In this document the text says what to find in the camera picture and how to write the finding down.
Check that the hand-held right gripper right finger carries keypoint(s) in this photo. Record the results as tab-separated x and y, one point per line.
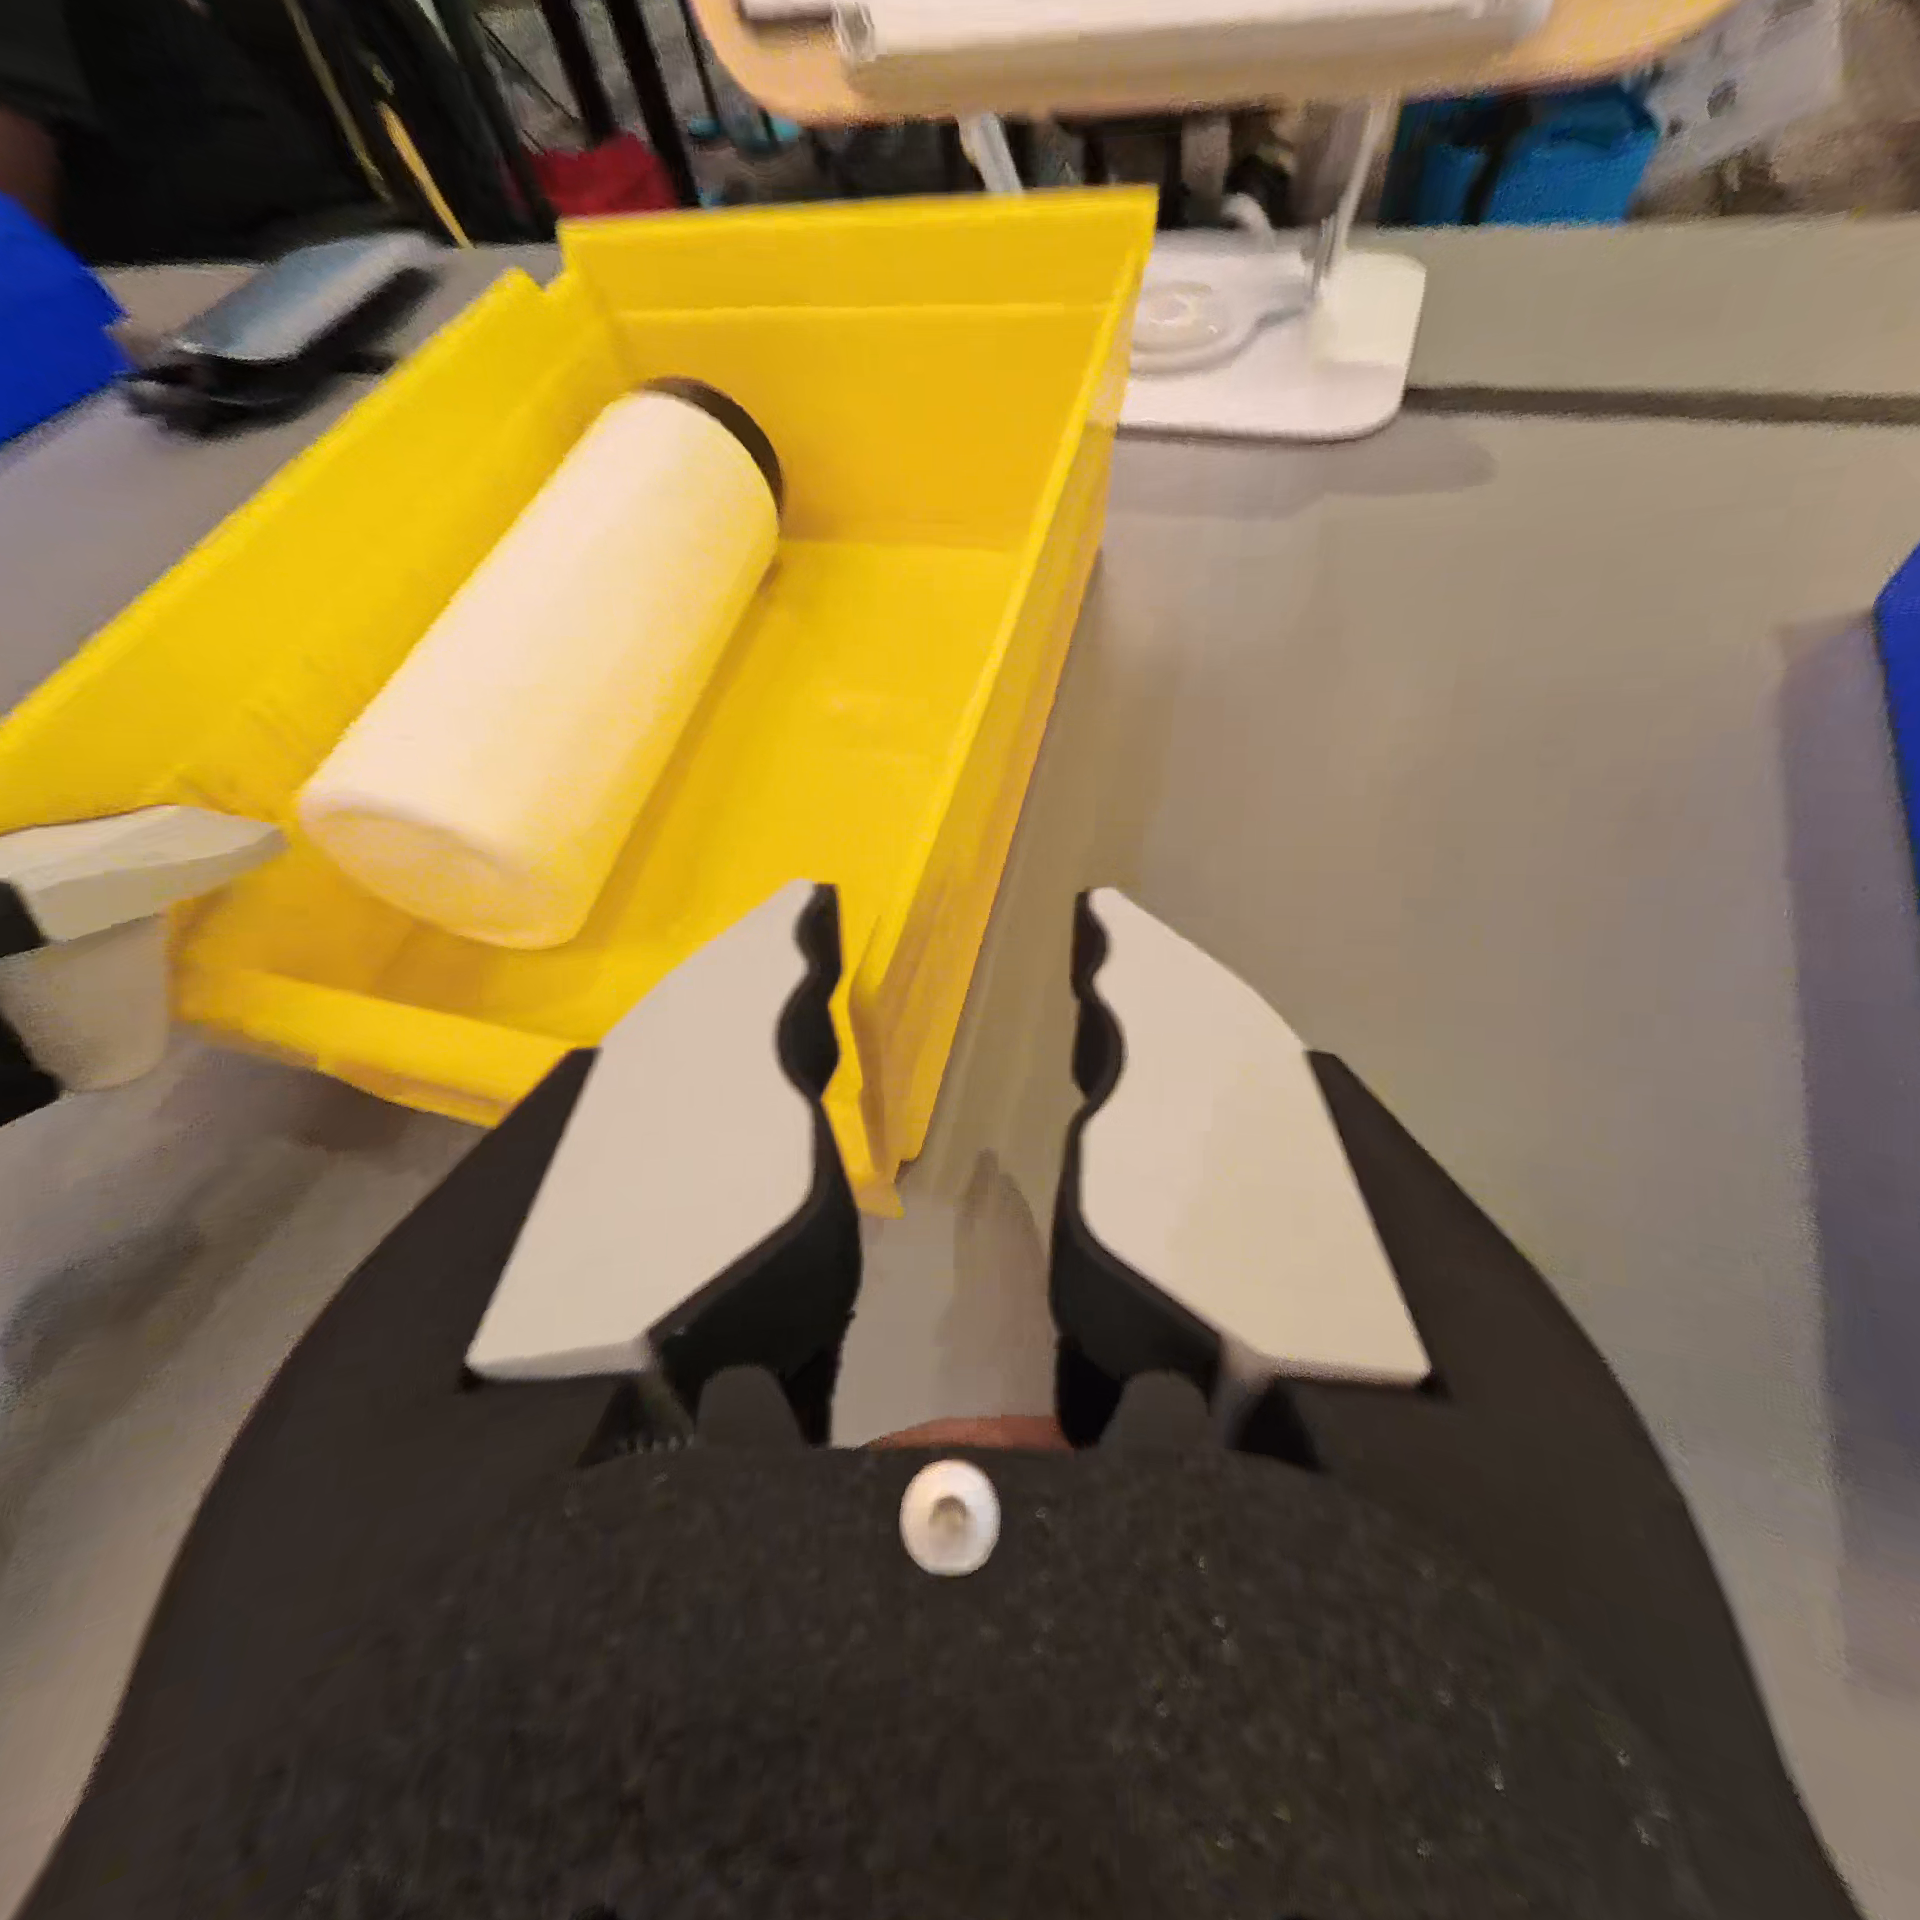
1228	1186

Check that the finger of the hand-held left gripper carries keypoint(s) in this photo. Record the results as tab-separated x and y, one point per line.
136	862

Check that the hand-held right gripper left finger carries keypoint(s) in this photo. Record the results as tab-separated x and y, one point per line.
661	1186

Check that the white plastic bottle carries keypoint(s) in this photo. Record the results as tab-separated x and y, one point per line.
558	674

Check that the yellow plastic bin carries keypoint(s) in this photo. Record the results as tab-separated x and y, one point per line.
898	674

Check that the black bottle lid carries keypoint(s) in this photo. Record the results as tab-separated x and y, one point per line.
758	441

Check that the grey and black pouch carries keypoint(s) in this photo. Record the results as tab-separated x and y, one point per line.
287	300

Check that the printed cardboard box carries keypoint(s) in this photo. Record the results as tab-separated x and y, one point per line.
1743	88

